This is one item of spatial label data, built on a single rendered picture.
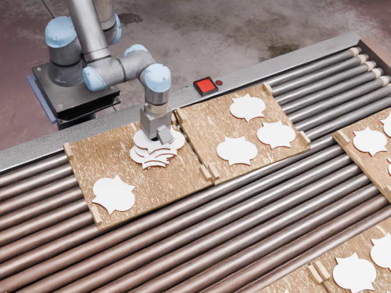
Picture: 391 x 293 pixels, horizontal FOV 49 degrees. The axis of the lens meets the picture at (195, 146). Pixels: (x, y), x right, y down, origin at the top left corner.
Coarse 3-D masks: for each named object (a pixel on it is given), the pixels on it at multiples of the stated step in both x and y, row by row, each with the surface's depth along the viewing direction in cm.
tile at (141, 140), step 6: (138, 132) 151; (174, 132) 152; (138, 138) 149; (144, 138) 149; (174, 138) 151; (138, 144) 148; (144, 144) 148; (150, 144) 148; (156, 144) 148; (168, 144) 149; (150, 150) 147; (156, 150) 148
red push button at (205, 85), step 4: (204, 80) 177; (208, 80) 177; (200, 84) 176; (204, 84) 176; (208, 84) 176; (212, 84) 176; (200, 88) 174; (204, 88) 174; (208, 88) 175; (212, 88) 175
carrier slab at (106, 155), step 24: (72, 144) 151; (96, 144) 152; (120, 144) 153; (72, 168) 146; (96, 168) 147; (120, 168) 148; (168, 168) 150; (192, 168) 151; (144, 192) 143; (168, 192) 144; (192, 192) 146; (120, 216) 137
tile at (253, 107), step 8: (248, 96) 172; (232, 104) 169; (240, 104) 169; (248, 104) 170; (256, 104) 170; (264, 104) 171; (232, 112) 166; (240, 112) 167; (248, 112) 167; (256, 112) 168; (248, 120) 165
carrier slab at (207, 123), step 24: (240, 96) 173; (264, 96) 175; (192, 120) 163; (216, 120) 165; (240, 120) 166; (264, 120) 167; (288, 120) 169; (192, 144) 158; (216, 144) 158; (216, 168) 152; (240, 168) 153
